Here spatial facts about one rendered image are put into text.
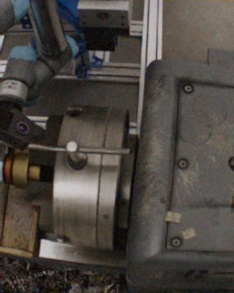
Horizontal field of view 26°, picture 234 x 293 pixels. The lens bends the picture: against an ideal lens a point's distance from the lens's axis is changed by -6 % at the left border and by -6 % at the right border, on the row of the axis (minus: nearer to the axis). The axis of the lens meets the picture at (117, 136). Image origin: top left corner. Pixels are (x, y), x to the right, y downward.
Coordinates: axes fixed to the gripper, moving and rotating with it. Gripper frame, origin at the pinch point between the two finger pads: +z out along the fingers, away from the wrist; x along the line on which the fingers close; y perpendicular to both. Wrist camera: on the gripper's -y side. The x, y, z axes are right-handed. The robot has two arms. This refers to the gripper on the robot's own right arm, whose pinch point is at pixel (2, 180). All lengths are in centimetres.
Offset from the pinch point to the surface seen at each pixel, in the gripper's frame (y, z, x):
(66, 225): -18.1, 9.7, 7.9
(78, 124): -18.4, -9.5, 14.2
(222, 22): -64, -135, -108
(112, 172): -26.5, -0.4, 14.9
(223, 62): -47, -27, 17
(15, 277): 6, 18, -51
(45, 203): -11.9, 4.4, 2.8
